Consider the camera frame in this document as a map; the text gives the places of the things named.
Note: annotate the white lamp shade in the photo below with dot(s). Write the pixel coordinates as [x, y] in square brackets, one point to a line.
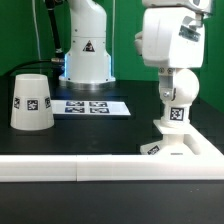
[31, 108]

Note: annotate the white L-shaped fence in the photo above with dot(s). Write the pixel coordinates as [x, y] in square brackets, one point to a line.
[205, 163]

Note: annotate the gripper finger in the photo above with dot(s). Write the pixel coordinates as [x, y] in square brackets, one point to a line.
[166, 83]

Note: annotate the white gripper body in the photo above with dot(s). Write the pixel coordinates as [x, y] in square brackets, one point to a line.
[169, 38]

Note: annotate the white lamp bulb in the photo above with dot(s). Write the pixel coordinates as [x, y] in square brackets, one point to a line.
[176, 112]

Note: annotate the white lamp base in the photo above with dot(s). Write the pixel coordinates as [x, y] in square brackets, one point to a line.
[172, 143]

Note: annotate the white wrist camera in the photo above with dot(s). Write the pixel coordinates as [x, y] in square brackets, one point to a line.
[203, 6]

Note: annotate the white tag sheet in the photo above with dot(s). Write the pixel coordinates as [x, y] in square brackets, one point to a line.
[109, 108]

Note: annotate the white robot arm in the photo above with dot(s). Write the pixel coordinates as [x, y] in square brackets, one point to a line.
[87, 63]

